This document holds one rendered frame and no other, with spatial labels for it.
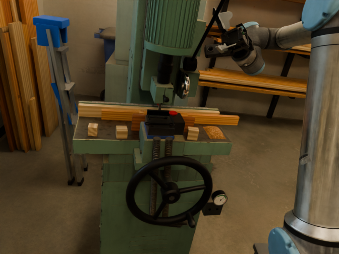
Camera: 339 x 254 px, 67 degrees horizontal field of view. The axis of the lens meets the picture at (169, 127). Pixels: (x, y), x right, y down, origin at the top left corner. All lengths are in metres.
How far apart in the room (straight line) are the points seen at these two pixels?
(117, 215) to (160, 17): 0.79
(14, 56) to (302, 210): 2.06
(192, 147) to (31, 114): 1.65
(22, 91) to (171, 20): 1.65
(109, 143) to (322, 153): 0.65
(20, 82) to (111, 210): 1.46
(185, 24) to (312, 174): 0.59
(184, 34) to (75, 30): 2.65
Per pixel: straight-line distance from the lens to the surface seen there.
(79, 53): 3.53
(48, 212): 1.96
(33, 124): 2.41
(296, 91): 3.56
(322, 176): 0.67
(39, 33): 1.72
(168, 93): 1.00
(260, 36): 1.21
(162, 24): 0.91
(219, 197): 1.12
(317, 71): 0.67
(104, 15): 3.39
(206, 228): 1.92
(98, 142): 0.94
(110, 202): 1.11
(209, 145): 1.01
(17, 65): 2.27
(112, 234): 1.25
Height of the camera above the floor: 1.38
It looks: 27 degrees down
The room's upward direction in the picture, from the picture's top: 9 degrees clockwise
